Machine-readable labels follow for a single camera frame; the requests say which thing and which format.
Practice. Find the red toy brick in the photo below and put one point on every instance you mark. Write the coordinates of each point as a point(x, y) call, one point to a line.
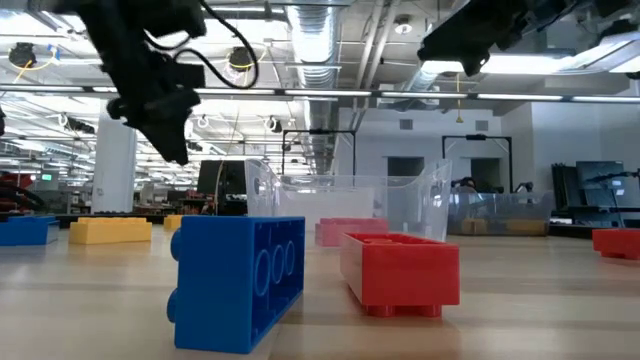
point(350, 232)
point(617, 242)
point(410, 275)

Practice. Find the black cabinet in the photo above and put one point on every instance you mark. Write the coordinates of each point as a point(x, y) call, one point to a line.
point(215, 180)

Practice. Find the person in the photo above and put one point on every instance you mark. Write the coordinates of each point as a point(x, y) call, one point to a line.
point(467, 184)

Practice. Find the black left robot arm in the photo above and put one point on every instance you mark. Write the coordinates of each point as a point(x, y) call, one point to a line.
point(120, 45)

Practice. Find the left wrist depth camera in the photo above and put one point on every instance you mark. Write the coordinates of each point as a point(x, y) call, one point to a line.
point(185, 76)

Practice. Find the blue toy brick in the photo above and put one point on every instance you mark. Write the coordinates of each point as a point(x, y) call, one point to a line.
point(225, 285)
point(25, 231)

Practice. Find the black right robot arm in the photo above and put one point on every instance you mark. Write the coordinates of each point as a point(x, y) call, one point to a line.
point(575, 15)

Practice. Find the clear plastic bin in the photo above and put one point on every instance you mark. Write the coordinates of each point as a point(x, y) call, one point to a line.
point(415, 200)

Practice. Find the dark computer monitor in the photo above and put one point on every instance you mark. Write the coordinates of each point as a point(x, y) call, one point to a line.
point(600, 175)

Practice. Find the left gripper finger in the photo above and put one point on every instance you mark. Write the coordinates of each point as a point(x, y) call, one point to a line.
point(172, 142)

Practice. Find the smoky grey plastic bin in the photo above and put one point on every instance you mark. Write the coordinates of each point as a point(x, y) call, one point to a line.
point(500, 210)

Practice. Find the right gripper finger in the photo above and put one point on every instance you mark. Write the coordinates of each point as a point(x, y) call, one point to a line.
point(450, 40)
point(487, 45)

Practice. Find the black ceiling fixture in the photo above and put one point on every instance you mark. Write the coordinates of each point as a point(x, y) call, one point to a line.
point(241, 59)
point(22, 54)

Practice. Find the yellow toy brick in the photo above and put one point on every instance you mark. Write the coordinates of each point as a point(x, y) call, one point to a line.
point(525, 227)
point(172, 223)
point(110, 231)
point(472, 226)

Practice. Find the white building column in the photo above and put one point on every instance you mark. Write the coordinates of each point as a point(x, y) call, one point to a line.
point(114, 165)

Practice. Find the silver air duct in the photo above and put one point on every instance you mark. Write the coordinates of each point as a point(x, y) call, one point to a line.
point(315, 45)

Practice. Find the green exit sign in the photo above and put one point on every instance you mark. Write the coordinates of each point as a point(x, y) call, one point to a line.
point(46, 177)

